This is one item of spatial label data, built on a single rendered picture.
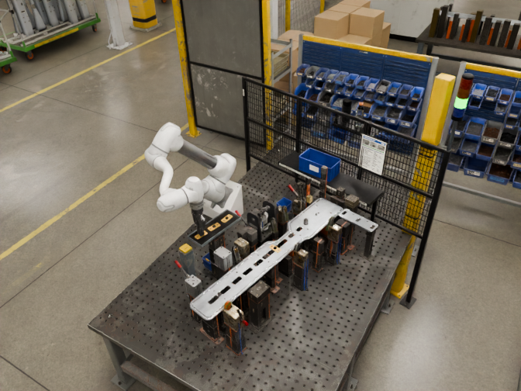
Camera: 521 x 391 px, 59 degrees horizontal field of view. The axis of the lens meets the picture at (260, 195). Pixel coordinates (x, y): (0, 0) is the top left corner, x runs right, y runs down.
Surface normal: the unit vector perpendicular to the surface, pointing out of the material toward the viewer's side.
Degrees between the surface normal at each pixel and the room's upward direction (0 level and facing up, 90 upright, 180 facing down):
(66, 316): 0
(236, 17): 90
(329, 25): 90
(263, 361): 0
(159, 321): 0
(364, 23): 90
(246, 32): 90
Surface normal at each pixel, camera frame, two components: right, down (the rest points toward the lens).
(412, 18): -0.51, 0.54
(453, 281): -0.03, -0.79
